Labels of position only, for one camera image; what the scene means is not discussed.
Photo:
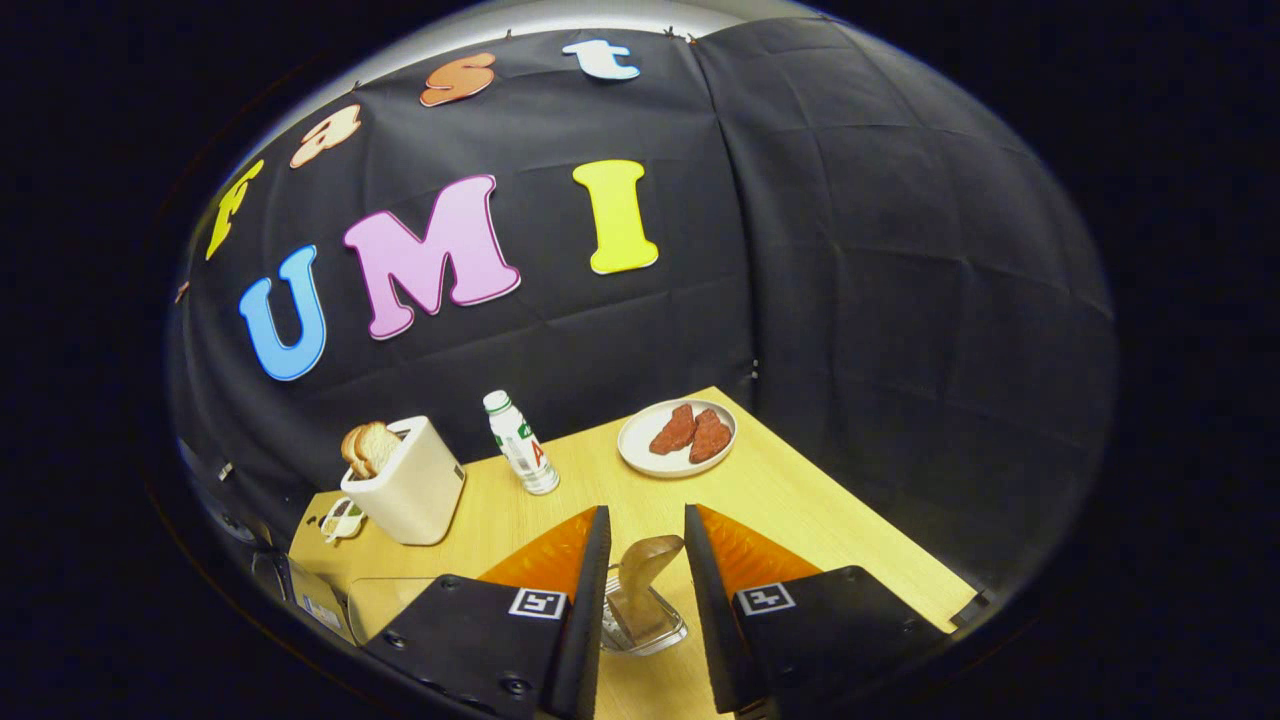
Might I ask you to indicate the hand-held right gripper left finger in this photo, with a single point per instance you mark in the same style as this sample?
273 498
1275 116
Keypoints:
590 620

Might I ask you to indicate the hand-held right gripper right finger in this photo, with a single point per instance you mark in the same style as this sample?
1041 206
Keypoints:
705 620

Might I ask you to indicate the wooden spoon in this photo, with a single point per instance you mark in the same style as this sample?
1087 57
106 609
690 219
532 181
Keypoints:
648 565

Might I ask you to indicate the dark grey rice cooker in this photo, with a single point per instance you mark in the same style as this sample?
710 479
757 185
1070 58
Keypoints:
310 600

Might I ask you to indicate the white round plate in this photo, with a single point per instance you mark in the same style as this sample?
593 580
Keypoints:
635 445

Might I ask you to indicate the red meat piece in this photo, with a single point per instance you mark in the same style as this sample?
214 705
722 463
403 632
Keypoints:
710 438
673 432

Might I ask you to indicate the white milk bottle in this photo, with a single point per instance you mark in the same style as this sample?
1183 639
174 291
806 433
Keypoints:
522 445

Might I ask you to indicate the white toaster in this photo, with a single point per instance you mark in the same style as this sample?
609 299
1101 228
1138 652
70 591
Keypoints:
420 490

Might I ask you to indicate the white divided grain dish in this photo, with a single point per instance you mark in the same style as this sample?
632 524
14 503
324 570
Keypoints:
340 520

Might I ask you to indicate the bread slice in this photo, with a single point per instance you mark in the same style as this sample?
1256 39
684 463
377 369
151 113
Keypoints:
378 445
350 450

